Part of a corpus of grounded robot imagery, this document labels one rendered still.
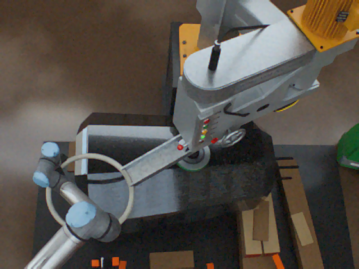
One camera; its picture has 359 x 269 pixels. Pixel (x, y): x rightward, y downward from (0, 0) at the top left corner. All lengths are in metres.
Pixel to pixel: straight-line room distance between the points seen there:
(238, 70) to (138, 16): 2.53
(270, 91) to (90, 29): 2.40
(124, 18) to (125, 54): 0.43
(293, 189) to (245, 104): 1.42
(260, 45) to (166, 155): 0.86
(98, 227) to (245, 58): 0.98
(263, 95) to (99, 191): 1.11
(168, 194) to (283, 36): 1.18
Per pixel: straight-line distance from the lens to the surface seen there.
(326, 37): 2.35
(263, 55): 2.20
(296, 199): 3.66
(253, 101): 2.42
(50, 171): 2.39
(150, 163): 2.68
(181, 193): 2.86
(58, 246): 1.93
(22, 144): 3.87
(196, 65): 2.10
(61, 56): 4.29
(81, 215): 1.85
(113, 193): 2.83
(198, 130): 2.24
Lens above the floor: 3.34
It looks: 61 degrees down
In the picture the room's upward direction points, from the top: 10 degrees clockwise
